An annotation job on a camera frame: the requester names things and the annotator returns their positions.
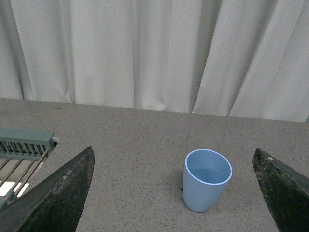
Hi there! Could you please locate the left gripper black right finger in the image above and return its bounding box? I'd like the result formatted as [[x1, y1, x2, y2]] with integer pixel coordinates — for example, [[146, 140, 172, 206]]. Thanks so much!
[[252, 148, 309, 232]]

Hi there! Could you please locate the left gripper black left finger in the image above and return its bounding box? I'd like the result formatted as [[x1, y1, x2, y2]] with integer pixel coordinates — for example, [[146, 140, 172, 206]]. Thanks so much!
[[0, 147, 95, 232]]

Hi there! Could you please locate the light blue cup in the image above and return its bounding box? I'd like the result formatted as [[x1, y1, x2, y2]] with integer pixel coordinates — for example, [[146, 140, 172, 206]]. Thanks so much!
[[183, 149, 233, 213]]

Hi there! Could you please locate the green chopstick holder rack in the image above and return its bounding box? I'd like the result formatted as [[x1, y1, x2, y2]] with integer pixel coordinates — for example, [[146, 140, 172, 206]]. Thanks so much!
[[0, 128, 59, 209]]

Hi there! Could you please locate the white curtain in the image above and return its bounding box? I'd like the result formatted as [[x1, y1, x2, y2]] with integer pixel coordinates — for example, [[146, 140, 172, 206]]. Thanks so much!
[[0, 0, 309, 122]]

